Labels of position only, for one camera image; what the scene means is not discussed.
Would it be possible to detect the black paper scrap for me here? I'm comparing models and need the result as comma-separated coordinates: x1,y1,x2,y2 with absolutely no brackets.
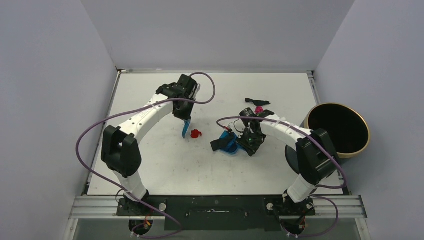
244,98,271,107

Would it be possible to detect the black gold-rimmed waste bin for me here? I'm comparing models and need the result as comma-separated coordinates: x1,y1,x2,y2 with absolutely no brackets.
300,102,371,166

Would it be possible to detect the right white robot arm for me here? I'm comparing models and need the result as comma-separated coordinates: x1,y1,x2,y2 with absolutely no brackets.
237,108,340,215

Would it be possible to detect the blue hand brush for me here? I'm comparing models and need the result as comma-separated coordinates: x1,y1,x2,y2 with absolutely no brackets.
181,119,191,139

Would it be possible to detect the red scrap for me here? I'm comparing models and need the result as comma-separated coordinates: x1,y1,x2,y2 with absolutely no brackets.
190,129,203,139

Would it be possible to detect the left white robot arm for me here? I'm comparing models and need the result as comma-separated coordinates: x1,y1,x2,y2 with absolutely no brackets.
100,74,201,216

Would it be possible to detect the small pink scrap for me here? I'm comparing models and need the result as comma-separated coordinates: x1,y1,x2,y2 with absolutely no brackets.
255,106,264,113

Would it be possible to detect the black paper scrap strip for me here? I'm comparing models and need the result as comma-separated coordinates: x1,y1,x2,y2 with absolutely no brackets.
210,136,233,153

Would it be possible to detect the blue plastic dustpan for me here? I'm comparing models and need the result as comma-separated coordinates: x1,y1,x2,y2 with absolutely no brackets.
219,131,239,155

